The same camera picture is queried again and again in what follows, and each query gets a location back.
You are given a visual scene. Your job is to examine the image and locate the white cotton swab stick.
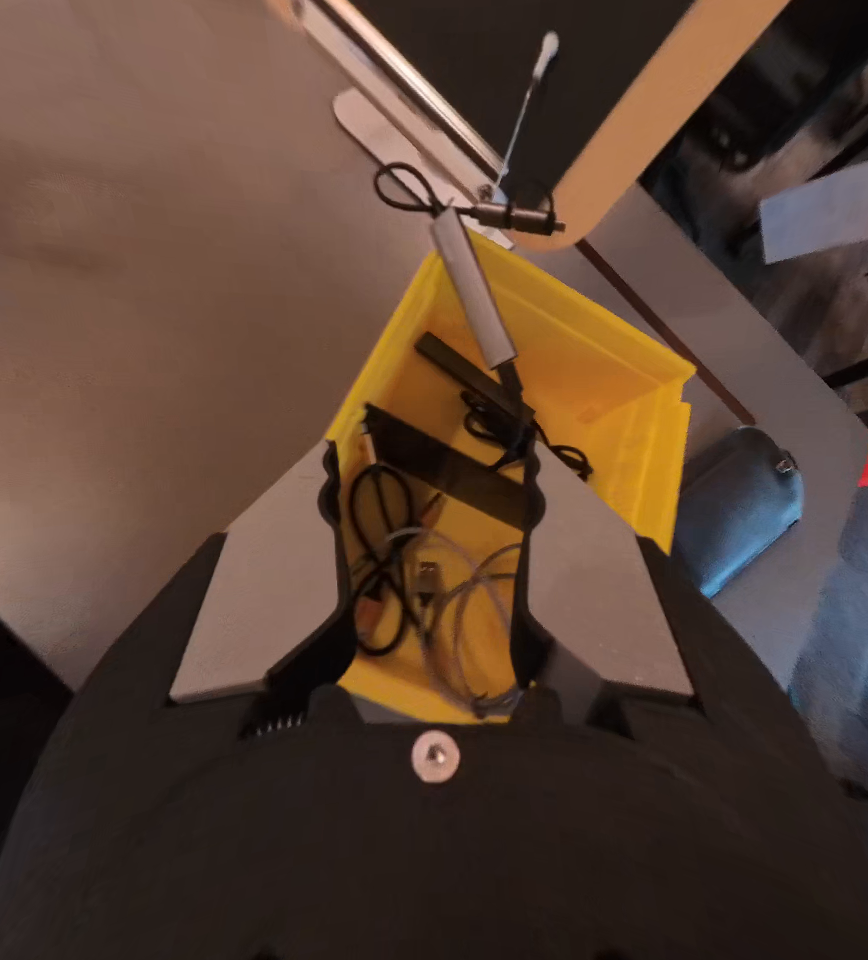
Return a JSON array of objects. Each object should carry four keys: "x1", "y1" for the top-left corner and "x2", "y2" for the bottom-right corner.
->
[{"x1": 500, "y1": 31, "x2": 561, "y2": 183}]

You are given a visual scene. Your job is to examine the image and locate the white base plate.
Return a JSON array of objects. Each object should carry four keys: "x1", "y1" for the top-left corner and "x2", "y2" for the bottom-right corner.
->
[{"x1": 332, "y1": 90, "x2": 513, "y2": 249}]

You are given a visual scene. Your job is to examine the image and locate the long black flat strip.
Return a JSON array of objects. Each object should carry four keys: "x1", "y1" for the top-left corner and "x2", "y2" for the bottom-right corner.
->
[{"x1": 364, "y1": 403, "x2": 536, "y2": 530}]

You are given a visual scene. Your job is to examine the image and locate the silver metal rail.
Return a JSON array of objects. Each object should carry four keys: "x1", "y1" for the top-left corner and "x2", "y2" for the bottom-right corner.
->
[{"x1": 291, "y1": 0, "x2": 513, "y2": 207}]

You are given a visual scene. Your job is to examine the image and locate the silver usb hub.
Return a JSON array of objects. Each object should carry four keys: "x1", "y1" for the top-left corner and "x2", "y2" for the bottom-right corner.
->
[{"x1": 430, "y1": 208, "x2": 547, "y2": 459}]

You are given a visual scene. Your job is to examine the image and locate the yellow plastic bin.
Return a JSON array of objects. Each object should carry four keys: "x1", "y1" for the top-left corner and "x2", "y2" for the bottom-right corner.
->
[{"x1": 326, "y1": 228, "x2": 697, "y2": 725}]

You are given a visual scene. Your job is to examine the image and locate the grey sheet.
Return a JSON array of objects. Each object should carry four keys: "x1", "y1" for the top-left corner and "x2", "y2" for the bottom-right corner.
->
[{"x1": 760, "y1": 161, "x2": 868, "y2": 264}]

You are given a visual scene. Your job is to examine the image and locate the blue-grey pouch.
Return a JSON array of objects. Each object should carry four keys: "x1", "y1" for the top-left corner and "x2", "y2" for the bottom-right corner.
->
[{"x1": 674, "y1": 426, "x2": 806, "y2": 597}]

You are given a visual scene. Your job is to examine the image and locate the black coiled cable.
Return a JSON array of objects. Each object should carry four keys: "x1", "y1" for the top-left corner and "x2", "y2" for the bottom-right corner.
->
[{"x1": 349, "y1": 463, "x2": 414, "y2": 657}]

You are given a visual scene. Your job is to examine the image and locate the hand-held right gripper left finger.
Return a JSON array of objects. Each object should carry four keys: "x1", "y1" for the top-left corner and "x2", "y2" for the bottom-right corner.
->
[{"x1": 170, "y1": 439, "x2": 361, "y2": 704}]

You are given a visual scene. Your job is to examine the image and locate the black board with wooden edge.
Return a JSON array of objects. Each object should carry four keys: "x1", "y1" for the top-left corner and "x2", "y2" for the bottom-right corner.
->
[{"x1": 265, "y1": 0, "x2": 791, "y2": 252}]

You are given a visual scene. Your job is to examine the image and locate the short black flat strip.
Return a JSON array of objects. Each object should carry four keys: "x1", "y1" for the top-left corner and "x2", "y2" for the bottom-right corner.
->
[{"x1": 413, "y1": 332, "x2": 536, "y2": 421}]

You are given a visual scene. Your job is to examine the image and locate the black usb-c cable grey adapter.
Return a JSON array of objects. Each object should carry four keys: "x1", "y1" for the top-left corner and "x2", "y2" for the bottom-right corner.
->
[{"x1": 374, "y1": 162, "x2": 566, "y2": 235}]

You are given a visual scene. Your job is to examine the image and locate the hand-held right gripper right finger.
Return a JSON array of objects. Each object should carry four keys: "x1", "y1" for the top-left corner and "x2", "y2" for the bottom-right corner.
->
[{"x1": 510, "y1": 441, "x2": 695, "y2": 704}]

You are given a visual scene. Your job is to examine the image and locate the silver braided usb cable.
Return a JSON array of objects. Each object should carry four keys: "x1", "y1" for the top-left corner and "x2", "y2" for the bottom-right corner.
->
[{"x1": 385, "y1": 527, "x2": 526, "y2": 720}]

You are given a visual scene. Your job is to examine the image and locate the thin black tangled cable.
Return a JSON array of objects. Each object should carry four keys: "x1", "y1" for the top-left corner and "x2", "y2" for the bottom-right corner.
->
[{"x1": 460, "y1": 390, "x2": 594, "y2": 481}]

